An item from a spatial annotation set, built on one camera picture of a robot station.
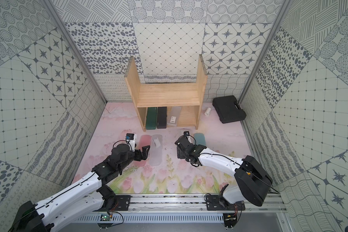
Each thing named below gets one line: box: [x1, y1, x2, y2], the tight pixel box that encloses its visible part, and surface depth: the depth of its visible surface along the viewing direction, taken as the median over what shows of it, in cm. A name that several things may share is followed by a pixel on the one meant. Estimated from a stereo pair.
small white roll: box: [203, 107, 212, 117], surface depth 112 cm
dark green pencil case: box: [145, 107, 158, 130], surface depth 103 cm
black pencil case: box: [156, 106, 168, 129], surface depth 103 cm
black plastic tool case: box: [212, 95, 247, 124], surface depth 117 cm
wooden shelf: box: [124, 54, 208, 132], surface depth 88 cm
